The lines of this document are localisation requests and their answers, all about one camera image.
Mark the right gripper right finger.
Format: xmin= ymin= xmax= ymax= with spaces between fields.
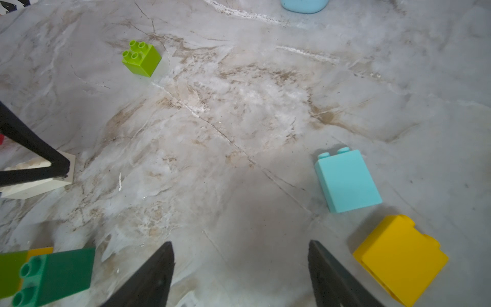
xmin=308 ymin=240 xmax=382 ymax=307

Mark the light blue round object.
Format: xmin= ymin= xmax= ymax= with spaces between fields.
xmin=280 ymin=0 xmax=329 ymax=14

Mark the white long lego brick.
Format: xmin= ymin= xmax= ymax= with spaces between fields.
xmin=1 ymin=151 xmax=75 ymax=200

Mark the light blue lego brick right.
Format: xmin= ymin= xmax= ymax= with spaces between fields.
xmin=315 ymin=147 xmax=382 ymax=214

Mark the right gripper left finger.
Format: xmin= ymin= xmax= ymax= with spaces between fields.
xmin=102 ymin=241 xmax=175 ymax=307

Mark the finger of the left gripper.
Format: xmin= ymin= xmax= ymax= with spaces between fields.
xmin=1 ymin=104 xmax=70 ymax=188

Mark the orange yellow lego brick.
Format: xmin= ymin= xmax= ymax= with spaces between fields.
xmin=26 ymin=247 xmax=54 ymax=260

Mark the dark green small lego brick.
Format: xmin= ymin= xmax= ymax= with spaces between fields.
xmin=12 ymin=248 xmax=95 ymax=306

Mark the yellow lego brick right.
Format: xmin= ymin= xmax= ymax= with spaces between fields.
xmin=353 ymin=215 xmax=448 ymax=306

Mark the lime green lego brick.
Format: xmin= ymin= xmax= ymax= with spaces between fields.
xmin=121 ymin=40 xmax=162 ymax=78
xmin=0 ymin=251 xmax=28 ymax=299

